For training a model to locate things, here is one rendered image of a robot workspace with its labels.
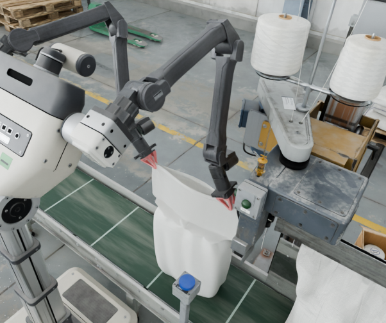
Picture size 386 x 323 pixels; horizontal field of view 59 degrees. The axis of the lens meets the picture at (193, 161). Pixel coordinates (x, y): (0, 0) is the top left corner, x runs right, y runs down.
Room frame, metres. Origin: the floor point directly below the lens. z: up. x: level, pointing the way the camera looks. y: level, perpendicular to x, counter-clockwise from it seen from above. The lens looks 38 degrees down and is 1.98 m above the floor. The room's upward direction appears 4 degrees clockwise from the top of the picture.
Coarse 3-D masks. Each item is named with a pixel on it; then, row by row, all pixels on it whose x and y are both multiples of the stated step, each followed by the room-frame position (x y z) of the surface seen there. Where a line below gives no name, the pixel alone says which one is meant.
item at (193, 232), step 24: (168, 168) 1.15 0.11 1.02; (168, 192) 1.12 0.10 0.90; (192, 192) 1.02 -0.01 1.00; (168, 216) 1.05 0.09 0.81; (192, 216) 1.02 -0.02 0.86; (216, 216) 0.98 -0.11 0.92; (168, 240) 1.02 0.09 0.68; (192, 240) 0.95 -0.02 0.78; (216, 240) 0.94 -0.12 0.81; (168, 264) 1.02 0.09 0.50; (192, 264) 0.93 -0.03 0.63; (216, 264) 0.90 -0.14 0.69; (216, 288) 0.90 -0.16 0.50
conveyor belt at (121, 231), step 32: (64, 192) 1.59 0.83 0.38; (96, 192) 1.61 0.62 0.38; (64, 224) 1.32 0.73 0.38; (96, 224) 1.34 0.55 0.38; (128, 224) 1.36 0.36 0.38; (128, 256) 1.13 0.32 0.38; (160, 288) 0.95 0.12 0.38; (224, 288) 0.98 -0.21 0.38; (256, 288) 0.99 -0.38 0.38; (192, 320) 0.80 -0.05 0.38; (224, 320) 0.81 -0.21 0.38; (256, 320) 0.82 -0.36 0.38
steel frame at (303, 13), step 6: (288, 0) 5.67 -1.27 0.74; (294, 0) 5.62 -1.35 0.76; (300, 0) 5.57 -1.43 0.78; (306, 0) 5.92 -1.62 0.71; (312, 0) 5.87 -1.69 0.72; (288, 6) 5.66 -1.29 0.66; (294, 6) 5.60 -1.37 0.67; (300, 6) 5.56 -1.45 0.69; (306, 6) 5.91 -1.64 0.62; (282, 12) 5.70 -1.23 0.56; (288, 12) 5.65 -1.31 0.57; (294, 12) 5.59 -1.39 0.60; (300, 12) 5.54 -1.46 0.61; (306, 12) 5.89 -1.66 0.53; (306, 18) 5.88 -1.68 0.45; (306, 48) 5.77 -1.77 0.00
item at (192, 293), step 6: (180, 276) 0.73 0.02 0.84; (174, 282) 0.71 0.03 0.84; (198, 282) 0.72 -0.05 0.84; (174, 288) 0.69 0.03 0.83; (198, 288) 0.70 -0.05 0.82; (174, 294) 0.69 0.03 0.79; (180, 294) 0.67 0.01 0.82; (186, 294) 0.66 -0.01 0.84; (192, 294) 0.67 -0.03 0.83; (186, 300) 0.66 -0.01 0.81
